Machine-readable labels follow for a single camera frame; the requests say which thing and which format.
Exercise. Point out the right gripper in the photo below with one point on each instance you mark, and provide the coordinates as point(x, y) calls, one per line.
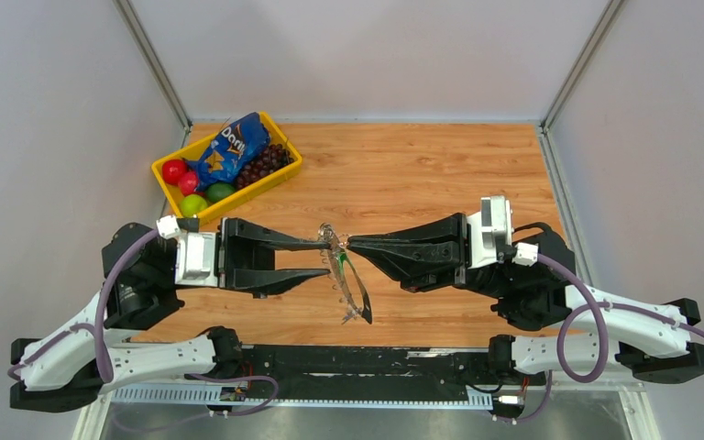
point(418, 263)

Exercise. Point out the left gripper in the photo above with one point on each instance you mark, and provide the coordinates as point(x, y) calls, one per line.
point(247, 258)

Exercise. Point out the metal keyring holder plate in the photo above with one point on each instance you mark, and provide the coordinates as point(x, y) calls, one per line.
point(353, 292)

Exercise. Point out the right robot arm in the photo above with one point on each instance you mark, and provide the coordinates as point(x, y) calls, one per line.
point(564, 323)

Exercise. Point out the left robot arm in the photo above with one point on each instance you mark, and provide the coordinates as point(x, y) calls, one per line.
point(144, 268)

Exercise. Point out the dark green lime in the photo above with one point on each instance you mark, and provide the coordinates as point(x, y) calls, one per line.
point(218, 191)

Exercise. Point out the light green apple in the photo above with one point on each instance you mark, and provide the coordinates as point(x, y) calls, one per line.
point(193, 204)

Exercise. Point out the pink red apple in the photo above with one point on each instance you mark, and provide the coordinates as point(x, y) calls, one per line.
point(188, 183)

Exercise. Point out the yellow plastic bin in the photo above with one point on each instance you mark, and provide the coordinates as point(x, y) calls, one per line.
point(194, 150)

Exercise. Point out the dark purple grapes bunch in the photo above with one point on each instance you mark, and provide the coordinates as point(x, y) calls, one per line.
point(271, 159)

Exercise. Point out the blue Doritos chip bag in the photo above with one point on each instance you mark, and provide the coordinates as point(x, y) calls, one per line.
point(233, 147)

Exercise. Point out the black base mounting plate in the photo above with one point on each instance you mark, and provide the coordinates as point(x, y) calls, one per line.
point(359, 373)

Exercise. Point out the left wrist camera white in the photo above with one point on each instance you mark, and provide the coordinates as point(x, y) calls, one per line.
point(196, 260)

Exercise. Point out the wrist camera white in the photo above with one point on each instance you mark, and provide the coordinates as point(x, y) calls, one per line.
point(196, 260)
point(490, 231)

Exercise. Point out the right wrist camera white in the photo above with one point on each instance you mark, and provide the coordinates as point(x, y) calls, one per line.
point(490, 231)

